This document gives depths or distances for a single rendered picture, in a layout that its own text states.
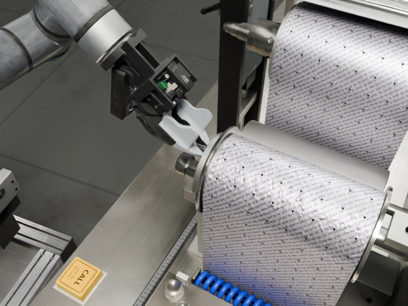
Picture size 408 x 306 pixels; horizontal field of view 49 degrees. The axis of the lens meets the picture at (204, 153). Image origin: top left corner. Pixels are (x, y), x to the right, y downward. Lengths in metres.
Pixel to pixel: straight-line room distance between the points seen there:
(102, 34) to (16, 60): 0.14
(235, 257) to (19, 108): 2.25
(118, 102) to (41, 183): 1.72
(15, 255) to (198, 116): 1.37
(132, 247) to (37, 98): 1.96
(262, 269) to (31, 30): 0.52
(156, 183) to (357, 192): 0.62
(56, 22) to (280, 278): 0.52
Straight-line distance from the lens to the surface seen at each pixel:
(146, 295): 0.99
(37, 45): 0.74
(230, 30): 0.85
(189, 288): 0.85
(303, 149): 0.78
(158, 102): 0.66
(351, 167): 0.78
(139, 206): 1.11
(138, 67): 0.66
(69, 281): 1.01
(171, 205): 1.10
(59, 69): 3.08
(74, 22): 0.67
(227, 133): 0.68
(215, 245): 0.77
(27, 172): 2.50
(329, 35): 0.75
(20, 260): 1.94
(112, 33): 0.66
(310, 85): 0.76
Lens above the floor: 1.80
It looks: 48 degrees down
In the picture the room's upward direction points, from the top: straight up
